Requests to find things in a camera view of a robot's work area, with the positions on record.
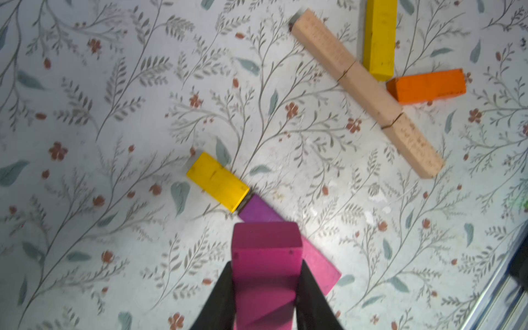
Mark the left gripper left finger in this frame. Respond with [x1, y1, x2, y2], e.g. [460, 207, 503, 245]
[190, 262, 236, 330]

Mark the natural wood block long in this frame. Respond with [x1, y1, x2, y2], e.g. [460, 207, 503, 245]
[289, 10, 356, 81]

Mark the yellow thin block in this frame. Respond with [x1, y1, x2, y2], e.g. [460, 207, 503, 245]
[362, 0, 397, 82]

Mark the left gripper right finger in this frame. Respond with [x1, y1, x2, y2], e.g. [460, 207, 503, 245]
[295, 261, 344, 330]

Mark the purple block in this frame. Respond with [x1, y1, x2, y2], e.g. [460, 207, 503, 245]
[238, 194, 285, 223]

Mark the magenta block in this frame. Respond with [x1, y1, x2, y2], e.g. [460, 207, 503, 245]
[301, 236, 342, 296]
[231, 221, 303, 329]

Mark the orange block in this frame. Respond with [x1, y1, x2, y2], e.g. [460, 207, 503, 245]
[386, 69, 467, 105]

